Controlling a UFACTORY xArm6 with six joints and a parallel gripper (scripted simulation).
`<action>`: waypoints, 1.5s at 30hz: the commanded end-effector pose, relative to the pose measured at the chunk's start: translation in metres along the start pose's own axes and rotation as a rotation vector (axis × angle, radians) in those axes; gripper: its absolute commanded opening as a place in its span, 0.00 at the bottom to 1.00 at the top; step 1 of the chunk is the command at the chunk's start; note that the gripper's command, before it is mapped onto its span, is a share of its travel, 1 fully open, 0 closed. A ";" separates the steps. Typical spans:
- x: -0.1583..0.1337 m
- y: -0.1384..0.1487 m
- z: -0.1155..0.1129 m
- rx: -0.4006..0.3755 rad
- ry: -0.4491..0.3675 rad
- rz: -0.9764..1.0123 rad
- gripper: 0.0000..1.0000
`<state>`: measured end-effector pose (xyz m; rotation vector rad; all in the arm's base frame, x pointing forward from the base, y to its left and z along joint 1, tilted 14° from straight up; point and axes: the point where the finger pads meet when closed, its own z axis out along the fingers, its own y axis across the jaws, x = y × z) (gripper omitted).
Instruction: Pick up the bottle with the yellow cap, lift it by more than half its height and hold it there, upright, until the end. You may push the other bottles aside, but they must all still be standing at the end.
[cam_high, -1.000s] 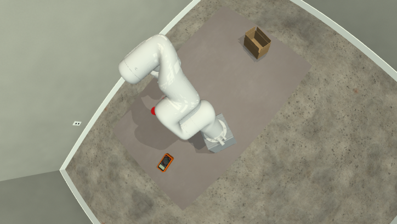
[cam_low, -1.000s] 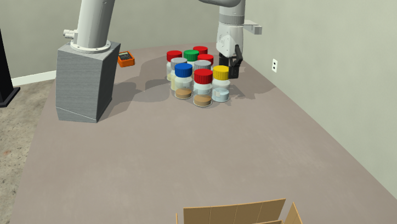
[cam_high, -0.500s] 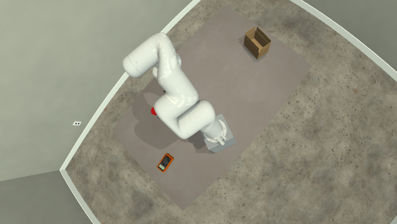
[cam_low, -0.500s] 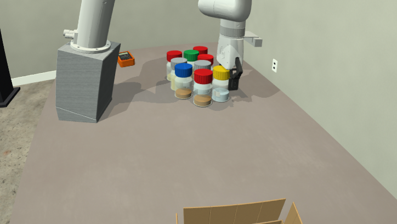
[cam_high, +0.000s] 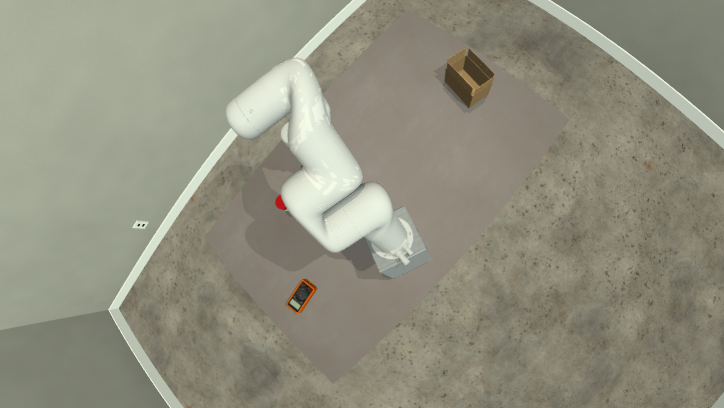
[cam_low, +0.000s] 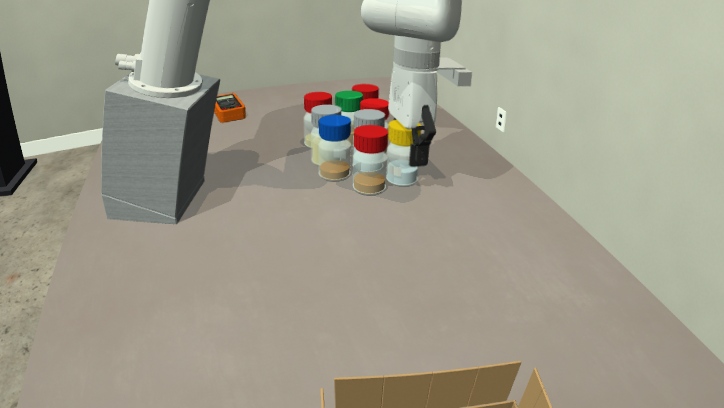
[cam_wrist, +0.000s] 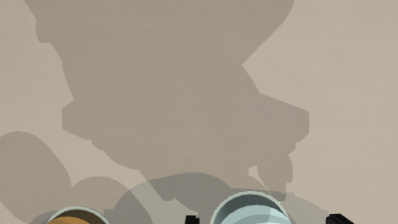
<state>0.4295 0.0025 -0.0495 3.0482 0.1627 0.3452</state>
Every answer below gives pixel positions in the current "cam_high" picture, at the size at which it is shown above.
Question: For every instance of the red-capped bottle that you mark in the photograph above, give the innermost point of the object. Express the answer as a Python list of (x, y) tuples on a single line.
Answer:
[(279, 203)]

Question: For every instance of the orange digital multimeter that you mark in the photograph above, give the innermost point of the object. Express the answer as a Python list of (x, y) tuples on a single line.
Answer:
[(301, 296)]

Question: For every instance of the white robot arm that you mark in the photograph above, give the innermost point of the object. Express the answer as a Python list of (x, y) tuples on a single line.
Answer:
[(324, 196)]

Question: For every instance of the open brown cardboard box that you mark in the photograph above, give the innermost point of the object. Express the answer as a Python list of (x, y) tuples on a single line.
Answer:
[(471, 71)]

